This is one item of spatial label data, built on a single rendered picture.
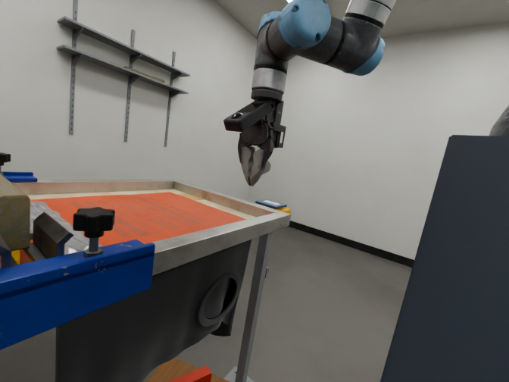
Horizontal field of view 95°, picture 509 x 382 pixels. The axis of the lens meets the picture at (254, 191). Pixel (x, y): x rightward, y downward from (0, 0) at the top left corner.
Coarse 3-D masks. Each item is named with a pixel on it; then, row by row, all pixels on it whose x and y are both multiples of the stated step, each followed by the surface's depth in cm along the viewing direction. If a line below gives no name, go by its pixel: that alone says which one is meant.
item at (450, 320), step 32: (448, 160) 19; (480, 160) 18; (448, 192) 19; (480, 192) 18; (448, 224) 19; (480, 224) 18; (416, 256) 21; (448, 256) 19; (480, 256) 18; (416, 288) 21; (448, 288) 19; (480, 288) 18; (416, 320) 21; (448, 320) 19; (480, 320) 18; (416, 352) 21; (448, 352) 19; (480, 352) 18
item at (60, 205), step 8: (32, 200) 60; (40, 200) 61; (48, 200) 62; (56, 200) 63; (64, 200) 64; (72, 200) 65; (80, 200) 66; (88, 200) 67; (96, 200) 68; (160, 200) 79; (168, 200) 81; (176, 200) 83; (184, 200) 85; (192, 200) 87; (56, 208) 57; (64, 208) 57; (72, 208) 58; (64, 216) 53; (72, 216) 53
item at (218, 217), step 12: (204, 216) 69; (216, 216) 71; (228, 216) 73; (180, 228) 57; (192, 228) 58; (204, 228) 59; (108, 240) 44; (120, 240) 45; (144, 240) 47; (156, 240) 48; (24, 252) 36
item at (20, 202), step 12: (0, 180) 35; (0, 192) 30; (12, 192) 31; (0, 204) 29; (12, 204) 30; (24, 204) 31; (0, 216) 29; (12, 216) 30; (24, 216) 31; (0, 228) 29; (12, 228) 30; (24, 228) 31; (12, 240) 30; (24, 240) 31
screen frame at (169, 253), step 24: (24, 192) 63; (48, 192) 67; (72, 192) 71; (96, 192) 77; (192, 192) 95; (216, 192) 92; (264, 216) 67; (288, 216) 73; (168, 240) 40; (192, 240) 42; (216, 240) 47; (240, 240) 54; (168, 264) 38
